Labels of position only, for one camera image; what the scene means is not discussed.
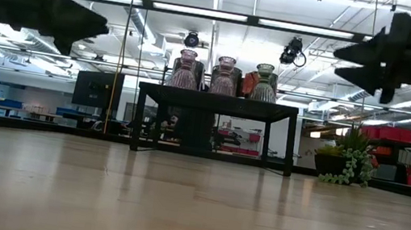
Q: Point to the red bins on shelf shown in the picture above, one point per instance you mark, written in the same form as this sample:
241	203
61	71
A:
254	138

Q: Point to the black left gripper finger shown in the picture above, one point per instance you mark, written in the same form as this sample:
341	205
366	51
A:
65	47
80	23

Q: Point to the red storage bin rack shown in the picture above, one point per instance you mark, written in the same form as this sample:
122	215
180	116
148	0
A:
390	133

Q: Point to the black perforated metal shelf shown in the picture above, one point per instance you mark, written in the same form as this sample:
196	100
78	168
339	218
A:
215	102

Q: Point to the pink glass candlestick holder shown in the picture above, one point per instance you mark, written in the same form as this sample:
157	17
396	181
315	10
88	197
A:
184	79
223	86

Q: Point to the green glass candlestick holder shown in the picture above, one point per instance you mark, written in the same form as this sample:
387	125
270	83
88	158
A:
263	92

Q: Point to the black monitor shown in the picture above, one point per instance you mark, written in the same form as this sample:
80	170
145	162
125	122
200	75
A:
97	88

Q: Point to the black overhead camera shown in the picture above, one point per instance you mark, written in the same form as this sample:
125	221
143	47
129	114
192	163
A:
191	40

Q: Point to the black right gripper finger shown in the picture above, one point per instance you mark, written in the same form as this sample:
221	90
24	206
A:
370	50
374	81

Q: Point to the potted succulent plant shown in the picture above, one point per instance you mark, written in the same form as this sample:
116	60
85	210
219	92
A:
330	164

